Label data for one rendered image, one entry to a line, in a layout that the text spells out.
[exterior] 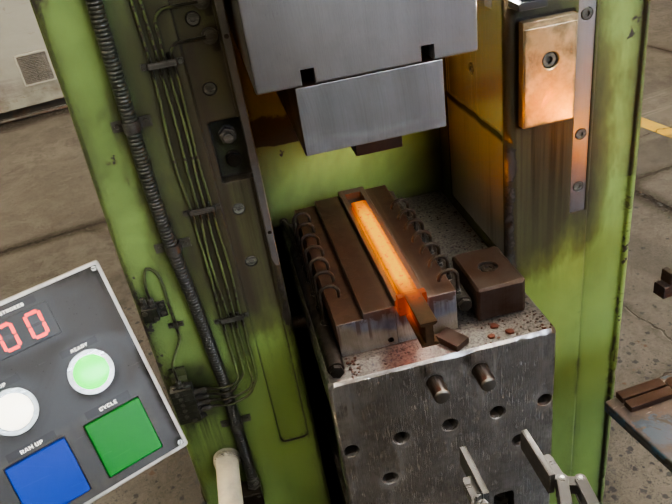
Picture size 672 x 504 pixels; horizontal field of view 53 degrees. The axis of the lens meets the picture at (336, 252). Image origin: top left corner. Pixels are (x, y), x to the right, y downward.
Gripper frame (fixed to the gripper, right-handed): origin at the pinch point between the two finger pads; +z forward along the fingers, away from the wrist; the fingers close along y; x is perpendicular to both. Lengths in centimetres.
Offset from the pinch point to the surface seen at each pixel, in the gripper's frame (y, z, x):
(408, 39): 3, 35, 40
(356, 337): -9.5, 35.2, -5.3
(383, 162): 9, 83, 1
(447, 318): 5.9, 35.2, -6.0
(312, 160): -6, 83, 5
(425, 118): 4.6, 35.2, 28.8
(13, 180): -168, 399, -101
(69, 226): -120, 309, -101
